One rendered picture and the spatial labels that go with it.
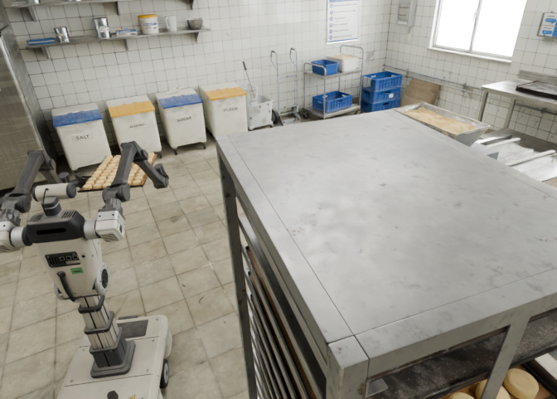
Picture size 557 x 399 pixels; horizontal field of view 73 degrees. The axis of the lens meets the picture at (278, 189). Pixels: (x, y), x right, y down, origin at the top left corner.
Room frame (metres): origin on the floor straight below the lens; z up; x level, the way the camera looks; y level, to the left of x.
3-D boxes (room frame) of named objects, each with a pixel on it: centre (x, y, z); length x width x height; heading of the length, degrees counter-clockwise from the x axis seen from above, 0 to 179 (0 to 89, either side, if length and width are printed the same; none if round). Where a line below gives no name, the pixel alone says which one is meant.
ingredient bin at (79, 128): (4.63, 2.51, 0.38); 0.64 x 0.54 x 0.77; 28
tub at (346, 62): (6.26, -1.12, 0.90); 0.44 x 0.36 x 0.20; 34
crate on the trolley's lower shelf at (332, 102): (6.17, -0.96, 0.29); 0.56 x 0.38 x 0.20; 123
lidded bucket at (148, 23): (5.30, 1.58, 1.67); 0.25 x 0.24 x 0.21; 115
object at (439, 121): (2.30, -1.05, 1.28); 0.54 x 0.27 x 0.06; 23
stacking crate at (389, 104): (6.51, -1.85, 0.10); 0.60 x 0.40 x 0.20; 113
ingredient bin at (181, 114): (5.19, 1.34, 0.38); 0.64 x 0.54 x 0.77; 25
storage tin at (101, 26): (5.06, 2.10, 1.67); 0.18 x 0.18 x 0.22
